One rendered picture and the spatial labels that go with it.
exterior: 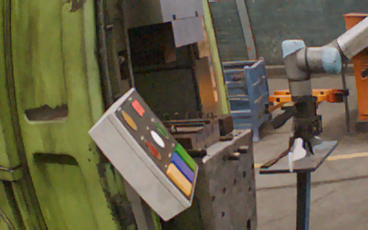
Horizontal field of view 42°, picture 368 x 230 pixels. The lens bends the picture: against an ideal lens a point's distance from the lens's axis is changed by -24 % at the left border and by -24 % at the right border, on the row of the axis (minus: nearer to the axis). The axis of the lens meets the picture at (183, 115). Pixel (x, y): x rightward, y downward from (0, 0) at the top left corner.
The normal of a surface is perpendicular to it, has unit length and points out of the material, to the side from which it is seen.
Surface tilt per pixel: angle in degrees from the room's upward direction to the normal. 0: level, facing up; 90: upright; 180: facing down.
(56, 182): 90
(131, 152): 90
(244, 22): 90
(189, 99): 90
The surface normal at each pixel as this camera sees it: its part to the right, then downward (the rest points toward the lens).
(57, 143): -0.48, 0.24
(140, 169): -0.07, 0.20
